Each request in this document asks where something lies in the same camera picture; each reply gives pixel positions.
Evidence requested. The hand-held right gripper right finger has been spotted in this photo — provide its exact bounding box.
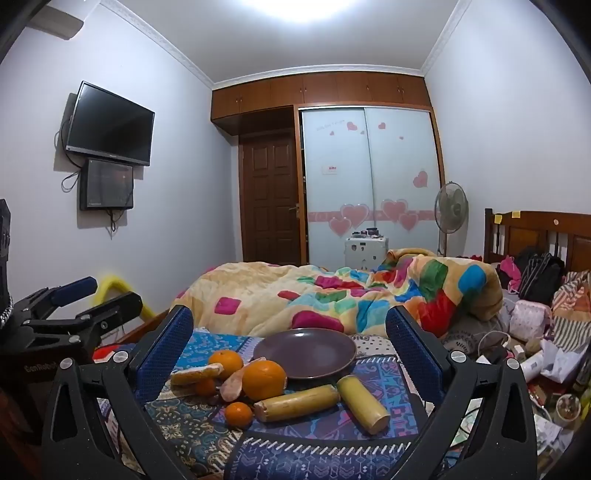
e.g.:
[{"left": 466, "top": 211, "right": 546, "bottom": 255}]
[{"left": 385, "top": 305, "right": 541, "bottom": 480}]

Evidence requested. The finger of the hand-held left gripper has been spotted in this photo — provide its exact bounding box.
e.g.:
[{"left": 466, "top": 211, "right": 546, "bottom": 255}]
[
  {"left": 14, "top": 276, "right": 99, "bottom": 325},
  {"left": 21, "top": 292, "right": 144, "bottom": 352}
]

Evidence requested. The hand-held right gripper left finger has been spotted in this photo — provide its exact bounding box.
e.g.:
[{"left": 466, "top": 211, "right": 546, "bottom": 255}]
[{"left": 44, "top": 305, "right": 204, "bottom": 480}]

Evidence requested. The peeled pomelo segment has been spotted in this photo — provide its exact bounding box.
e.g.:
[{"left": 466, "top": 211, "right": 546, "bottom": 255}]
[
  {"left": 219, "top": 369, "right": 247, "bottom": 402},
  {"left": 171, "top": 364, "right": 225, "bottom": 386}
]

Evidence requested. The orange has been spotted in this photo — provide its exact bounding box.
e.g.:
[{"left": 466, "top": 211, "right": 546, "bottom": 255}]
[
  {"left": 209, "top": 350, "right": 245, "bottom": 381},
  {"left": 242, "top": 360, "right": 288, "bottom": 415}
]

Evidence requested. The peeled sugarcane piece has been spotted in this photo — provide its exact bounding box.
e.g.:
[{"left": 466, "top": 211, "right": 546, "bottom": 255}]
[
  {"left": 336, "top": 375, "right": 392, "bottom": 435},
  {"left": 253, "top": 384, "right": 341, "bottom": 423}
]

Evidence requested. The purple plate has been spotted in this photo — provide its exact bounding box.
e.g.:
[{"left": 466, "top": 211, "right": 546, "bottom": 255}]
[{"left": 253, "top": 328, "right": 358, "bottom": 380}]

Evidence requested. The yellow foam tube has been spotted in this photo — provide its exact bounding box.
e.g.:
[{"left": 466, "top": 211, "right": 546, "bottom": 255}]
[{"left": 95, "top": 274, "right": 155, "bottom": 319}]

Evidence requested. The white appliance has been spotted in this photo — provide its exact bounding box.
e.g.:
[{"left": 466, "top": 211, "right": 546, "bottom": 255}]
[{"left": 345, "top": 228, "right": 389, "bottom": 271}]

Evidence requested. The white bottle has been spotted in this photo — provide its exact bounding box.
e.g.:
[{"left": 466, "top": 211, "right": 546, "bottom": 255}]
[{"left": 519, "top": 351, "right": 548, "bottom": 381}]

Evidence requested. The pink printed pack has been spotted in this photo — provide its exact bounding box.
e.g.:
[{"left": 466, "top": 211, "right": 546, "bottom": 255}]
[{"left": 510, "top": 300, "right": 552, "bottom": 342}]

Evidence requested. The pink clothing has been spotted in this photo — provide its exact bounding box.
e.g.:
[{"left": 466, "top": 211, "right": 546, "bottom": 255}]
[{"left": 499, "top": 256, "right": 522, "bottom": 289}]

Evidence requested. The colourful patchwork blanket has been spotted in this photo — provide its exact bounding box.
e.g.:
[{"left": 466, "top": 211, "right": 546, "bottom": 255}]
[{"left": 173, "top": 249, "right": 504, "bottom": 340}]

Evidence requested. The black backpack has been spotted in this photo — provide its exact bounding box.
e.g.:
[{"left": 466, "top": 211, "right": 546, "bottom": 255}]
[{"left": 517, "top": 251, "right": 565, "bottom": 305}]

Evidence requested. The standing fan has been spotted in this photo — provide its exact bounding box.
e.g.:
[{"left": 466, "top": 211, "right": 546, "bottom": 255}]
[{"left": 434, "top": 182, "right": 469, "bottom": 257}]

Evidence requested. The blue patterned bed sheet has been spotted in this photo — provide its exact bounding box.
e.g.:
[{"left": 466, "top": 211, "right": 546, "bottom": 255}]
[{"left": 92, "top": 328, "right": 462, "bottom": 480}]

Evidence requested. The striped cloth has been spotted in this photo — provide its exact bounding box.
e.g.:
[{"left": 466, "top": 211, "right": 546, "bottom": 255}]
[{"left": 551, "top": 272, "right": 591, "bottom": 361}]

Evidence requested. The round lidded container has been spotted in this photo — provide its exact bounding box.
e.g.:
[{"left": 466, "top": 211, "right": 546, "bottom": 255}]
[{"left": 556, "top": 394, "right": 581, "bottom": 423}]

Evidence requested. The wooden headboard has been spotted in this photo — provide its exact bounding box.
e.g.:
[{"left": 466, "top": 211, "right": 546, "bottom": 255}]
[{"left": 483, "top": 209, "right": 591, "bottom": 278}]

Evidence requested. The sliding wardrobe with heart stickers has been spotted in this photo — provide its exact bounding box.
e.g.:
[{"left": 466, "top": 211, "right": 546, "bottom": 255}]
[{"left": 298, "top": 106, "right": 445, "bottom": 266}]

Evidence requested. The brown wooden door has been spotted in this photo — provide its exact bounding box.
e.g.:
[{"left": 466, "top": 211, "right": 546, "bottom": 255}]
[{"left": 239, "top": 134, "right": 303, "bottom": 266}]

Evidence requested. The brown overhead cabinet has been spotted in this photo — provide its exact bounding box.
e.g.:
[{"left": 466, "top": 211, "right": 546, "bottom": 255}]
[{"left": 211, "top": 71, "right": 435, "bottom": 137}]

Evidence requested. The white air conditioner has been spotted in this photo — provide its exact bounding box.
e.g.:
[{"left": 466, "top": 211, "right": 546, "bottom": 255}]
[{"left": 28, "top": 0, "right": 85, "bottom": 40}]

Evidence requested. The ceiling light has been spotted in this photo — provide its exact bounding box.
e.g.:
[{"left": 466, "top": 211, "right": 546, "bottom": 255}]
[{"left": 240, "top": 0, "right": 398, "bottom": 24}]

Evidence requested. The wooden bed frame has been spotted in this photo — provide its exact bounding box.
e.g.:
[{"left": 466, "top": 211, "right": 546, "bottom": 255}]
[{"left": 117, "top": 309, "right": 171, "bottom": 344}]

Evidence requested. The white charger cable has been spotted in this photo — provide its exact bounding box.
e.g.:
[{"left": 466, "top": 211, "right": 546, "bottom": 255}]
[{"left": 478, "top": 330, "right": 509, "bottom": 365}]

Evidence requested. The small black wall monitor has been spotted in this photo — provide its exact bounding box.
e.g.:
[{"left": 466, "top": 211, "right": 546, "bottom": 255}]
[{"left": 79, "top": 158, "right": 134, "bottom": 212}]

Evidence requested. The black wall cable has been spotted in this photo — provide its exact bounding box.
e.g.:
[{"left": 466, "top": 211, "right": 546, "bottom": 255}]
[{"left": 54, "top": 129, "right": 83, "bottom": 192}]

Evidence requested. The wall-mounted black television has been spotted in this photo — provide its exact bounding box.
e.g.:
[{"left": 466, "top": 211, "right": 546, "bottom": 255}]
[{"left": 65, "top": 81, "right": 156, "bottom": 167}]

